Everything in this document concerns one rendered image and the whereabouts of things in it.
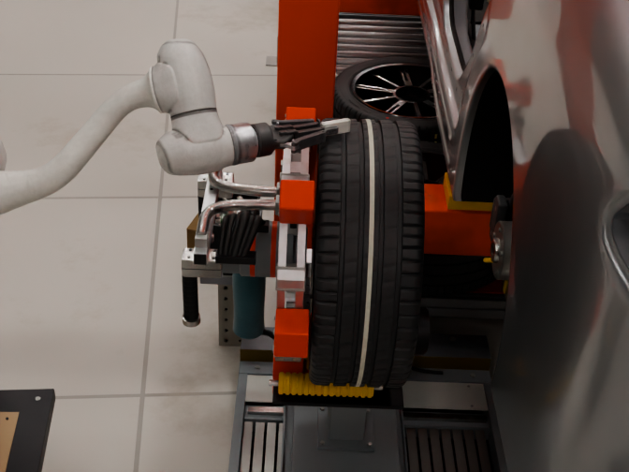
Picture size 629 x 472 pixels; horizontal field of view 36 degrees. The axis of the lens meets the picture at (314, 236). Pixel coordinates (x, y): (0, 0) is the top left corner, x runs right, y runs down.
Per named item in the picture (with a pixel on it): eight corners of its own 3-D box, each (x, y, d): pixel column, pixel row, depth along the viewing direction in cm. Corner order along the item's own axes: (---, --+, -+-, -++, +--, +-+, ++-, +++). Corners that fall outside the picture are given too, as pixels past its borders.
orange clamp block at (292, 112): (314, 141, 242) (315, 107, 244) (284, 140, 242) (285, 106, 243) (314, 149, 249) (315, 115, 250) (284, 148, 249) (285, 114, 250)
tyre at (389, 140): (435, 204, 196) (410, 80, 252) (318, 199, 195) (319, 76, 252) (404, 446, 230) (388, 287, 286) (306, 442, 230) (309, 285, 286)
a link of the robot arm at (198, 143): (240, 166, 206) (226, 105, 206) (169, 179, 200) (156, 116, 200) (226, 171, 216) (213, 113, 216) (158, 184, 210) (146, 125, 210)
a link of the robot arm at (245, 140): (235, 173, 210) (260, 169, 212) (235, 136, 205) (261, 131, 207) (221, 154, 217) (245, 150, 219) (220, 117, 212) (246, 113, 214)
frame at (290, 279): (299, 406, 234) (308, 220, 203) (272, 405, 234) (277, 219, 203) (303, 272, 278) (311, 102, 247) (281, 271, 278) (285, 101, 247)
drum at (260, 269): (304, 289, 239) (307, 243, 231) (218, 287, 238) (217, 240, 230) (305, 257, 250) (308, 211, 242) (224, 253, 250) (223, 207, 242)
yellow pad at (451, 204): (493, 212, 290) (496, 198, 287) (447, 210, 290) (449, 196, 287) (487, 186, 302) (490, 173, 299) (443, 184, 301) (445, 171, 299)
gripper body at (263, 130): (245, 147, 218) (283, 140, 222) (259, 165, 212) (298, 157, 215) (245, 117, 214) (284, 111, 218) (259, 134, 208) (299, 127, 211)
